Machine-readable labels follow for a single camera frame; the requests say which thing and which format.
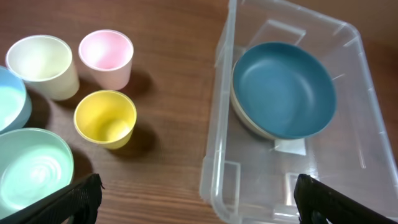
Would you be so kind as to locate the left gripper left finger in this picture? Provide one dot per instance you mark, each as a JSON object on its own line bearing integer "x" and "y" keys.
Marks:
{"x": 76, "y": 203}

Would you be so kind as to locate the yellow plastic cup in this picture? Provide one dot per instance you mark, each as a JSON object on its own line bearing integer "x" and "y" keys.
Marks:
{"x": 106, "y": 118}

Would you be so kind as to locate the light blue small bowl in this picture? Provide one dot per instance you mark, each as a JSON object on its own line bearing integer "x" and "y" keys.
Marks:
{"x": 16, "y": 105}

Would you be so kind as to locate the clear plastic storage container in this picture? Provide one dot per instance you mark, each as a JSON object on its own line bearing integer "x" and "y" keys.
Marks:
{"x": 244, "y": 178}

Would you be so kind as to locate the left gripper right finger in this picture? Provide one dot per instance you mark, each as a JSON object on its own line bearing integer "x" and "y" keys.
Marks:
{"x": 318, "y": 203}

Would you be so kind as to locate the dark blue bowl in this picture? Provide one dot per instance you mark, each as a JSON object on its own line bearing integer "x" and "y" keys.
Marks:
{"x": 285, "y": 90}

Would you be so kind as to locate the cream plastic bowl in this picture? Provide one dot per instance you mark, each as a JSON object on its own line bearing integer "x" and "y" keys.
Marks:
{"x": 241, "y": 114}

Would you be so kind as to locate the mint green small bowl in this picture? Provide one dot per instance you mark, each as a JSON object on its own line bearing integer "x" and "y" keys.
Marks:
{"x": 34, "y": 164}

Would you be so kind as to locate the cream plastic cup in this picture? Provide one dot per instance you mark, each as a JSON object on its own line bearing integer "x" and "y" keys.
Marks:
{"x": 45, "y": 63}

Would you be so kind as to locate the pink plastic cup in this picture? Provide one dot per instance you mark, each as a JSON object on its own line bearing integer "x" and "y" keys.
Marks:
{"x": 108, "y": 56}

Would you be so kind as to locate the white label in container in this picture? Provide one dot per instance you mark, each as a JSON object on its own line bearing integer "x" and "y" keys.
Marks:
{"x": 296, "y": 146}

